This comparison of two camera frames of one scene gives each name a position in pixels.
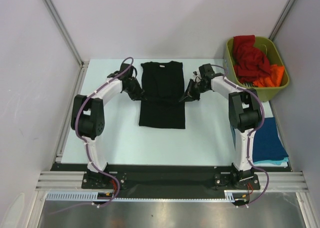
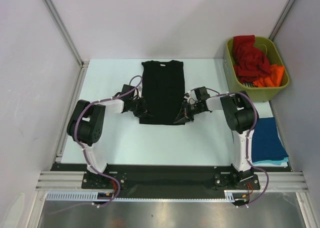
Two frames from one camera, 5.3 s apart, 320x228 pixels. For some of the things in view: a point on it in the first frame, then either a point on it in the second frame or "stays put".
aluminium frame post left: x=83 y=64 stays put
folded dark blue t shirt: x=267 y=143 stays put
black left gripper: x=138 y=94 -> x=143 y=112
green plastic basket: x=265 y=93 stays put
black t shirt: x=163 y=84 stays put
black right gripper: x=193 y=89 -> x=187 y=111
